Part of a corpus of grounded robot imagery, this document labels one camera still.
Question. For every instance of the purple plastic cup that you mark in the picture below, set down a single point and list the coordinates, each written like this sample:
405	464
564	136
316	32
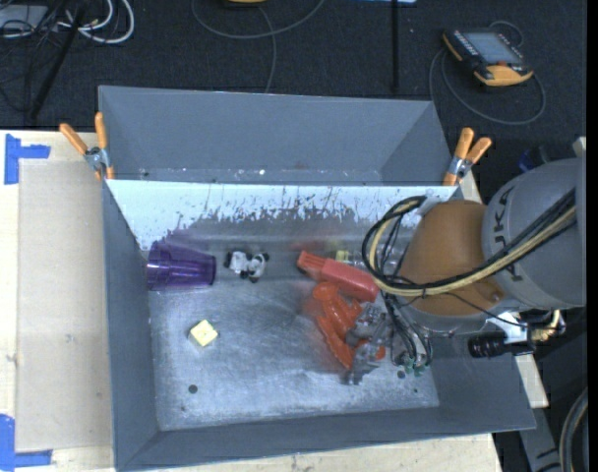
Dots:
178	266

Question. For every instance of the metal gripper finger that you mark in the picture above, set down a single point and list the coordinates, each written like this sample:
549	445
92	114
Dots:
361	372
370	353

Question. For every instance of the black cylinder on white bracket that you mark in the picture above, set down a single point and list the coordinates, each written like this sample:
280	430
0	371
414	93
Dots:
487	345

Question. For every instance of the black and white toy animal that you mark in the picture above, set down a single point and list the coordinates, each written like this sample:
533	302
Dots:
247	263

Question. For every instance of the pale wood flat board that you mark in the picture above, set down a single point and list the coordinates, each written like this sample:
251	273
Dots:
58	303

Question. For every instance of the orange ribbed toy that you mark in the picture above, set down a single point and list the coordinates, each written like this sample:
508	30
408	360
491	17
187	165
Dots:
334	320

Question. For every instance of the yellow cube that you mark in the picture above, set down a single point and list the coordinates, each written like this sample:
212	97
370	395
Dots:
203	333

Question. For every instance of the grey metal bin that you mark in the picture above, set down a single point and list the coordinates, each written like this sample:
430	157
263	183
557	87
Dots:
259	352

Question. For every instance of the small yellow object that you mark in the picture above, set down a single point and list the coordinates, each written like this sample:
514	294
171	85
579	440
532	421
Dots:
343	256

